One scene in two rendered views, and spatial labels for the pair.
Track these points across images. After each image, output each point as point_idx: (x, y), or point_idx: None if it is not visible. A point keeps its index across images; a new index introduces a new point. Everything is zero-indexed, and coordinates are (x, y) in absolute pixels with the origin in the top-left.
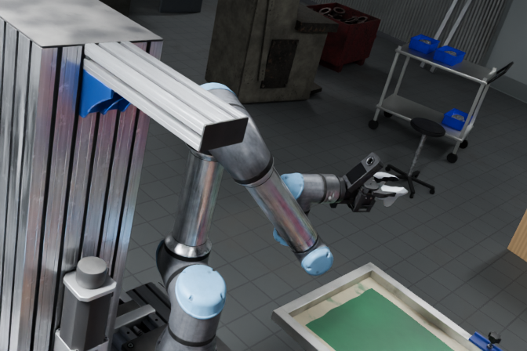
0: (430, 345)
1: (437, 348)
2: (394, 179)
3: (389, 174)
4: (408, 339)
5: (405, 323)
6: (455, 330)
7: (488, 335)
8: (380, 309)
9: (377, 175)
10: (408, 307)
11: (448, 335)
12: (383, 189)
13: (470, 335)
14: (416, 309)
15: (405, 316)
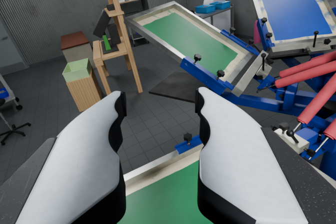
0: (176, 184)
1: (180, 180)
2: (125, 106)
3: (94, 106)
4: (168, 201)
5: (150, 195)
6: (168, 159)
7: (184, 140)
8: (129, 211)
9: (73, 174)
10: (134, 184)
11: (168, 165)
12: (291, 215)
13: (175, 151)
14: (138, 179)
15: (142, 191)
